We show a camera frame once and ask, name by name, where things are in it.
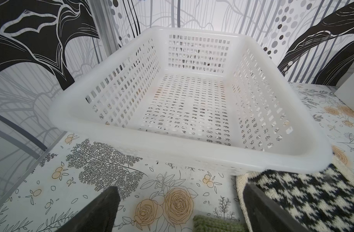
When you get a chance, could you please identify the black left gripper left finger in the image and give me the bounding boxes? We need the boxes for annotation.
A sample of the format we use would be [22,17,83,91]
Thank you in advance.
[57,186,121,232]

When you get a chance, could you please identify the white plastic perforated basket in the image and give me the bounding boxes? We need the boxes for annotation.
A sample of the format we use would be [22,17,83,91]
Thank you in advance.
[49,27,333,176]

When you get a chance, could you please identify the white small drawer box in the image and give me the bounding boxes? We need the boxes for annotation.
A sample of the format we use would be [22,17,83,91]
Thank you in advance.
[334,72,354,111]

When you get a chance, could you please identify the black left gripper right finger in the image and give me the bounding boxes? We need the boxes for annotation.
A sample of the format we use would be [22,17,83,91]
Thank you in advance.
[243,183,308,232]

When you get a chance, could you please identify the black white patterned knit scarf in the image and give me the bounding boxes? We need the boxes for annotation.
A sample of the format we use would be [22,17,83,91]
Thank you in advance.
[235,158,354,232]

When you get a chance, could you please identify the green knit scarf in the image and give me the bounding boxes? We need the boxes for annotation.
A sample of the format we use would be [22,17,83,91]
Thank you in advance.
[193,215,247,232]

